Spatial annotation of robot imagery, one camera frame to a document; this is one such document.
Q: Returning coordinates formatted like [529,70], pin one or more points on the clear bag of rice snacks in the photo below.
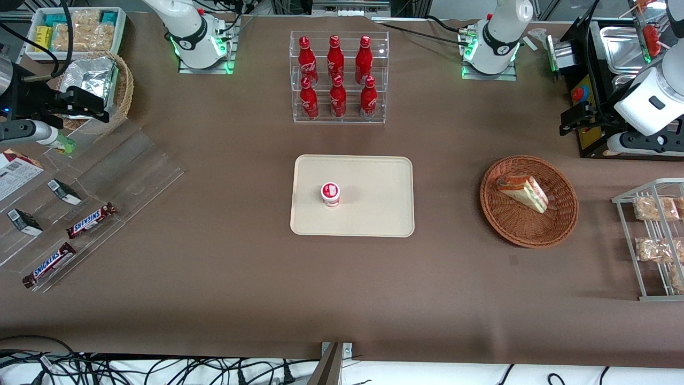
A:
[654,208]
[656,249]
[677,278]

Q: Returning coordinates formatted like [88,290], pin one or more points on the white paper strip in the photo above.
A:
[531,44]

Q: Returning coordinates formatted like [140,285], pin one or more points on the small black white box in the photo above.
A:
[64,191]
[24,222]

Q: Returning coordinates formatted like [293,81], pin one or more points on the yellow snack box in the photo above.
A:
[43,38]

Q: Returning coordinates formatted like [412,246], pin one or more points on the silver metal bracket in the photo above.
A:
[347,348]

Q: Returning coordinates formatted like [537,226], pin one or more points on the tan deep wicker basket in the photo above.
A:
[124,91]

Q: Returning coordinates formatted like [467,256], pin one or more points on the brown round wicker basket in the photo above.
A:
[513,224]

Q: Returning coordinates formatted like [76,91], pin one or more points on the plastic triangle sandwich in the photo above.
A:
[526,193]

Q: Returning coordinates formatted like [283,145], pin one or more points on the red white printed box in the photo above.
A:
[16,174]

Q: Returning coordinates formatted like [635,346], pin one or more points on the clear bag of crackers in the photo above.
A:
[97,37]
[66,37]
[84,18]

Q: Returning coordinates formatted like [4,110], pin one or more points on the aluminium frame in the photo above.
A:
[350,8]

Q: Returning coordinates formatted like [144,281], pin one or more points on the brown snickers bar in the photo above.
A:
[91,220]
[49,265]

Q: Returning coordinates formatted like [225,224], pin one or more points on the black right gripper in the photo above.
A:
[33,99]

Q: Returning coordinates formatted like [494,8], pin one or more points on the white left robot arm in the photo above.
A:
[499,37]

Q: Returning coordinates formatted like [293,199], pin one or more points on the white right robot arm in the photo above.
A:
[187,37]

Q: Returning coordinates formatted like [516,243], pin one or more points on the clear acrylic bottle rack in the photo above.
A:
[347,115]

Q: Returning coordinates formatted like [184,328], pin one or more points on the yellow emergency stop panel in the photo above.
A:
[587,136]

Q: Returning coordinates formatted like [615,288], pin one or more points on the aluminium arm base plate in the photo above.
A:
[230,53]
[489,76]

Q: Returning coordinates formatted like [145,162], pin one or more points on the silver metal box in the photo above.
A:
[560,53]

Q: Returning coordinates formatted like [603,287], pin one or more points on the red white yogurt cup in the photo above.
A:
[331,195]

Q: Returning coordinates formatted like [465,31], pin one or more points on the clear plastic wrapper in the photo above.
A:
[538,35]

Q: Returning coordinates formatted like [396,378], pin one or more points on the white plastic snack bin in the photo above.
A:
[120,27]

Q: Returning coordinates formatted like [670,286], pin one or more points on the red food item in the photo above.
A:
[652,40]

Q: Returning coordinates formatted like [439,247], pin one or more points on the clear acrylic display stand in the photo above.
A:
[133,176]

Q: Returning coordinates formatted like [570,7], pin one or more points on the red cola bottle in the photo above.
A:
[306,56]
[364,56]
[368,101]
[337,100]
[335,56]
[309,101]

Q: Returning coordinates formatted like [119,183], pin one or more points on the beige plastic tray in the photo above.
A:
[374,203]

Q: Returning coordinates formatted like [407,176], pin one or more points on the silver foil bag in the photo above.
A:
[91,75]

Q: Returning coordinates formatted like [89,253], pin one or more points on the stainless steel pan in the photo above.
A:
[622,51]

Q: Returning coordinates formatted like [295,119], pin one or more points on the brown table cover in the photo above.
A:
[342,299]

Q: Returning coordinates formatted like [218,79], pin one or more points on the dark metal camera post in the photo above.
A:
[327,369]

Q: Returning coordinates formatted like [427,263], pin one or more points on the teal snack box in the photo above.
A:
[109,17]
[55,20]

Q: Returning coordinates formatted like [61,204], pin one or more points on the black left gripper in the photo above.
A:
[597,113]

